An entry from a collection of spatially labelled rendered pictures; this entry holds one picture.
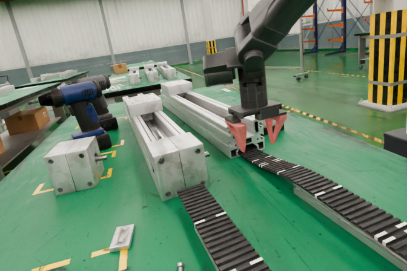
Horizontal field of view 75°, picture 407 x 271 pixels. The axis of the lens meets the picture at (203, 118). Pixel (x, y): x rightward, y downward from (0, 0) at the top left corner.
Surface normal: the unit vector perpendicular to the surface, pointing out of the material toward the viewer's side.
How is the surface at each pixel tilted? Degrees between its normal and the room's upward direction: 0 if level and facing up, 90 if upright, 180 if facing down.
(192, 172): 90
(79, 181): 90
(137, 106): 90
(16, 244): 0
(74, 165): 90
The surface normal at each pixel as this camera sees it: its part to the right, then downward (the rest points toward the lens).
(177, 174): 0.35, 0.21
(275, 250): -0.14, -0.95
